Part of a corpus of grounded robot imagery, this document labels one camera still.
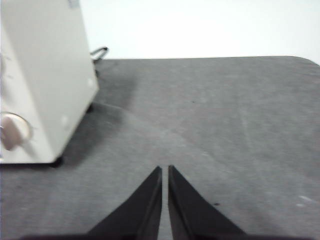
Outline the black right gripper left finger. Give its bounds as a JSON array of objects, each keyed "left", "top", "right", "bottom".
[{"left": 86, "top": 166, "right": 163, "bottom": 240}]

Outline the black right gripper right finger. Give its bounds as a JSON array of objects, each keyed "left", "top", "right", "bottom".
[{"left": 167, "top": 164, "right": 254, "bottom": 240}]

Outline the beige oven timer knob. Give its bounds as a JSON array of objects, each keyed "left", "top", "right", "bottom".
[{"left": 0, "top": 112, "right": 35, "bottom": 151}]

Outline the cream Toshiba toaster oven body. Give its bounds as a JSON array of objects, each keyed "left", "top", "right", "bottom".
[{"left": 0, "top": 0, "right": 100, "bottom": 168}]

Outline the black oven power cable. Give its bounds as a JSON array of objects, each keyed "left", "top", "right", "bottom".
[{"left": 89, "top": 46, "right": 109, "bottom": 61}]

